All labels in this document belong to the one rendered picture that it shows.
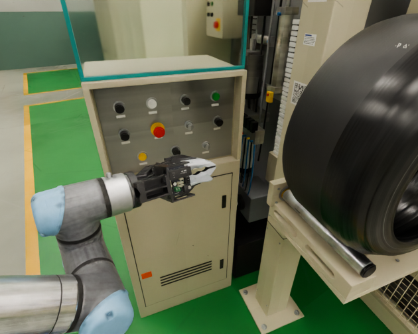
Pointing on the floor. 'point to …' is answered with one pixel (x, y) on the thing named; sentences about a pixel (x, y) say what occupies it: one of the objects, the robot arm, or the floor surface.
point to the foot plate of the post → (292, 313)
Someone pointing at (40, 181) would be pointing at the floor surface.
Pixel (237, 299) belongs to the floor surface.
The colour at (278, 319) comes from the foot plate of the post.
